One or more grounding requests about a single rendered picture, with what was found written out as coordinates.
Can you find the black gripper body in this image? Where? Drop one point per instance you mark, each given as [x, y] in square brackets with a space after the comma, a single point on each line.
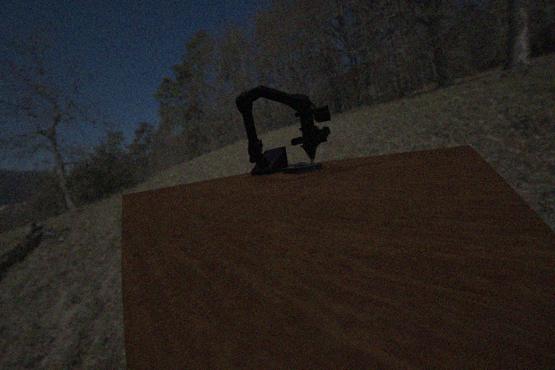
[305, 139]

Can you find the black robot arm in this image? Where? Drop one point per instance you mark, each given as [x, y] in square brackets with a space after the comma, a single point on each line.
[299, 102]

